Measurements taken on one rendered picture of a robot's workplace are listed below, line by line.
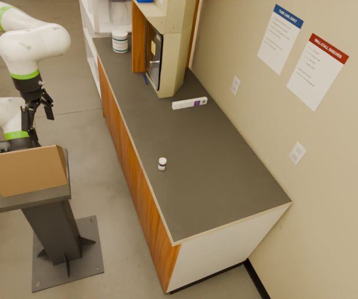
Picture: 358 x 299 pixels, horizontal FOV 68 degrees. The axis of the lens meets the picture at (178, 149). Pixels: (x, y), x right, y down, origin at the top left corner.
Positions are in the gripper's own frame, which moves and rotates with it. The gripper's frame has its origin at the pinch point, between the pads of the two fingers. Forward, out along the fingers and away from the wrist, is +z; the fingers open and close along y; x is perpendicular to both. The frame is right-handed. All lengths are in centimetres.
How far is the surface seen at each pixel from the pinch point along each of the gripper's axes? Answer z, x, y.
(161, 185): 33, -53, 7
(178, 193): 33, -62, 4
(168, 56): 0, -39, 84
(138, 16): -10, -12, 111
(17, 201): 33.7, 10.7, -18.2
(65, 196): 34.5, -8.6, -10.2
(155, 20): -22, -30, 78
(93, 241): 123, -7, 7
